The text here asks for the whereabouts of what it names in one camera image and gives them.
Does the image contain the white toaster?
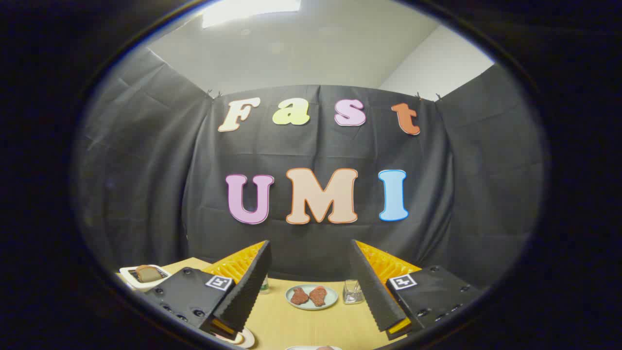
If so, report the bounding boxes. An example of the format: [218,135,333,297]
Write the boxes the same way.
[119,265,172,292]

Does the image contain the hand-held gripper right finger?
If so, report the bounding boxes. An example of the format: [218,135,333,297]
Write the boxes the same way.
[349,239,482,341]

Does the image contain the round beige plate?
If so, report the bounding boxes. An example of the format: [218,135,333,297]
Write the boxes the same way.
[214,327,256,349]

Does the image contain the plain bread slice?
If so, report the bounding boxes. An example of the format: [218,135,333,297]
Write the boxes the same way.
[135,265,163,283]

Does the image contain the ceiling light panel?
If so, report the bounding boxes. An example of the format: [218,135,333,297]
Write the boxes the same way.
[202,0,302,29]

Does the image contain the clear glass stick holder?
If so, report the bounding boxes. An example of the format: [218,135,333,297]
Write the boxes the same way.
[343,280,365,305]

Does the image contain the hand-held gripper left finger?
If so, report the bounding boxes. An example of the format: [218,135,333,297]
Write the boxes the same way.
[145,240,273,341]

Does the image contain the light blue oval plate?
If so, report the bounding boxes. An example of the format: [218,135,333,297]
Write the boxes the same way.
[285,284,339,310]

